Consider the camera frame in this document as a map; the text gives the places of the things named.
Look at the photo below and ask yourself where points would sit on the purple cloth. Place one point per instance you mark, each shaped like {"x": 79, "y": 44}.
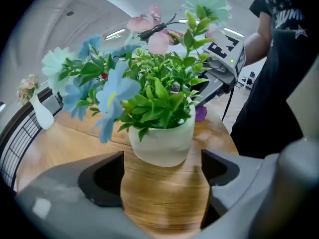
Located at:
{"x": 201, "y": 113}

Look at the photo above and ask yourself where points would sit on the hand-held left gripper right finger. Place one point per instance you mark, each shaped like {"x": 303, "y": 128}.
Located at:
{"x": 239, "y": 195}

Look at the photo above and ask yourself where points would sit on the person's right forearm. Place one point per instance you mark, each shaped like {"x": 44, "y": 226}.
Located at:
{"x": 258, "y": 45}

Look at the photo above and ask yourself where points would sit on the white vase with pink flowers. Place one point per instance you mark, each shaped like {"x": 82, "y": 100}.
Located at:
{"x": 41, "y": 111}

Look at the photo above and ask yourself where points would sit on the ceiling dome camera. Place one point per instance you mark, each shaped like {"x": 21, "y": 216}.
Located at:
{"x": 70, "y": 13}

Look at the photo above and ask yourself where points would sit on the black metal railing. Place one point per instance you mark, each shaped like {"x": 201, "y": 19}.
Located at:
{"x": 17, "y": 138}

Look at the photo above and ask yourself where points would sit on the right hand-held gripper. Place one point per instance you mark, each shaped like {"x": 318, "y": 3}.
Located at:
{"x": 228, "y": 58}

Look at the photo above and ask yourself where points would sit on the person's black printed t-shirt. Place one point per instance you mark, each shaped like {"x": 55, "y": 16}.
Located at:
{"x": 274, "y": 83}

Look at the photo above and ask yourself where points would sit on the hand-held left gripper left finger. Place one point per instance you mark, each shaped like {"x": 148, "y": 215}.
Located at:
{"x": 74, "y": 208}

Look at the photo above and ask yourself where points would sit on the long ceiling light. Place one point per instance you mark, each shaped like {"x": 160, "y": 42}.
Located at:
{"x": 233, "y": 32}
{"x": 114, "y": 33}

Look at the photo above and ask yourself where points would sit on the potted plant with blue flowers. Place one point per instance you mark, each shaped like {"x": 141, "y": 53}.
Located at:
{"x": 162, "y": 103}

